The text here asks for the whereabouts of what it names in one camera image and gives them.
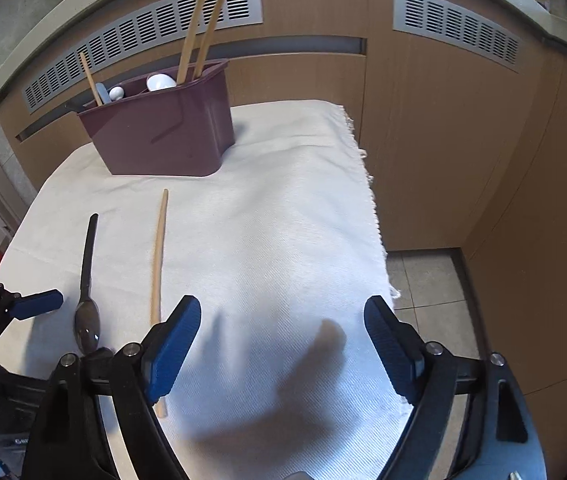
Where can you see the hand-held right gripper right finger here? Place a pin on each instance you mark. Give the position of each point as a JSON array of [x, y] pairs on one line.
[[388, 345]]

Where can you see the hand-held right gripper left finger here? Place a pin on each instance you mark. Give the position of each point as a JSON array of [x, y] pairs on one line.
[[173, 345]]

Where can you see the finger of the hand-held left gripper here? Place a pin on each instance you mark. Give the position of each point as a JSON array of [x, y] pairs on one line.
[[38, 304]]

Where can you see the maroon plastic utensil holder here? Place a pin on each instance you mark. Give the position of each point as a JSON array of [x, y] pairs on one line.
[[163, 130]]

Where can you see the small white spoon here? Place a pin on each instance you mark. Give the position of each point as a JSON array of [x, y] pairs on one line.
[[116, 93]]

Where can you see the white plastic spoon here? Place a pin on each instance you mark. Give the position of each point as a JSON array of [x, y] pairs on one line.
[[159, 82]]

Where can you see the white woven cloth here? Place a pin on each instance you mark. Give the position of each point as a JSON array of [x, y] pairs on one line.
[[263, 235]]

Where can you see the wooden panel cabinet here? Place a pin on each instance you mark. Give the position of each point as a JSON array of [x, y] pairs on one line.
[[463, 160]]

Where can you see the short grey vent grille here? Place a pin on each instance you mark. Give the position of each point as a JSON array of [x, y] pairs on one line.
[[398, 10]]

